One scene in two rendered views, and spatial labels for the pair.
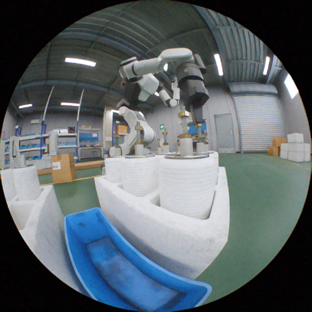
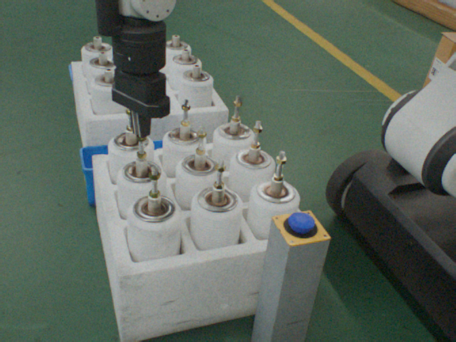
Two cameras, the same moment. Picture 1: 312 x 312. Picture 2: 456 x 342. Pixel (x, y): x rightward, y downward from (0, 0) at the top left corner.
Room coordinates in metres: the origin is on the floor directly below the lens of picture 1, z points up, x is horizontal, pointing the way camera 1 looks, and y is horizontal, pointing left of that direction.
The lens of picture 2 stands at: (0.76, -0.75, 0.80)
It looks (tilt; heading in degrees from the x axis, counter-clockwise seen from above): 34 degrees down; 118
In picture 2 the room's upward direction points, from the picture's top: 6 degrees clockwise
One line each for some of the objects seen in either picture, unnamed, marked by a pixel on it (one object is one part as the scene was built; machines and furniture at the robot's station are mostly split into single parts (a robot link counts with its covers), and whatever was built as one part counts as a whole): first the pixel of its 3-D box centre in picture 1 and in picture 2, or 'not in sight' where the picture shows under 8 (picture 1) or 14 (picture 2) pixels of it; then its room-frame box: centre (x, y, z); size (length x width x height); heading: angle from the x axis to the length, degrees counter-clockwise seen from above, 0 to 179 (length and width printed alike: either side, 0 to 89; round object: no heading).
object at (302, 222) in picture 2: not in sight; (300, 224); (0.58, -0.16, 0.32); 0.04 x 0.04 x 0.02
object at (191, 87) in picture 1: (191, 88); (141, 72); (0.24, -0.12, 0.46); 0.13 x 0.10 x 0.12; 173
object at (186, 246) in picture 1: (167, 196); (195, 226); (0.31, -0.04, 0.09); 0.39 x 0.39 x 0.18; 50
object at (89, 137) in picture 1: (89, 144); not in sight; (4.47, 3.81, 0.94); 1.40 x 0.70 x 1.88; 140
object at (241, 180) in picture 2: not in sight; (248, 193); (0.39, 0.06, 0.16); 0.10 x 0.10 x 0.18
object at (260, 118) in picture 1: (264, 121); not in sight; (2.26, -5.43, 1.55); 3.20 x 0.12 x 3.10; 50
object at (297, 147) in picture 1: (296, 147); not in sight; (0.20, -2.87, 0.27); 0.39 x 0.39 x 0.18; 51
